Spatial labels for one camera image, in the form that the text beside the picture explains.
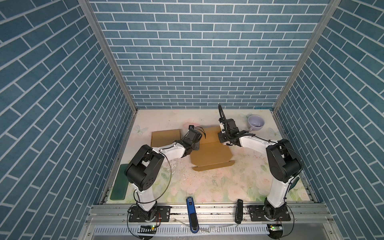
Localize cardboard box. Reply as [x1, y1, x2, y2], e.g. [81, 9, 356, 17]
[151, 129, 181, 148]

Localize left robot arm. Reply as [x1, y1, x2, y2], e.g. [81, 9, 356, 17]
[125, 125, 206, 221]

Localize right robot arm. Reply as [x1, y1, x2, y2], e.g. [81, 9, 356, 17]
[218, 117, 303, 221]

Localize lavender ceramic cup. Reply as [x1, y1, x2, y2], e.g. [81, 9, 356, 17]
[248, 115, 265, 132]

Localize blue black handheld tool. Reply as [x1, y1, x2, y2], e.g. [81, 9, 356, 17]
[186, 197, 200, 234]

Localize dark green flat object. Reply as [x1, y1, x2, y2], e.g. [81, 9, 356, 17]
[110, 164, 129, 201]

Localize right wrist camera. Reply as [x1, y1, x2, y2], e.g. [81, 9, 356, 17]
[218, 104, 227, 133]

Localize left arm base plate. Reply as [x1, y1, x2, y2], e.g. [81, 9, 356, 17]
[129, 205, 171, 223]

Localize green handled pliers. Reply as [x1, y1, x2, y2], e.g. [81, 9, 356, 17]
[289, 176, 300, 190]

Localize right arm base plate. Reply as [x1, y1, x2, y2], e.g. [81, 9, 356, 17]
[246, 205, 291, 222]

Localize aluminium front rail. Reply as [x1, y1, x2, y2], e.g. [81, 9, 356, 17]
[86, 202, 333, 226]

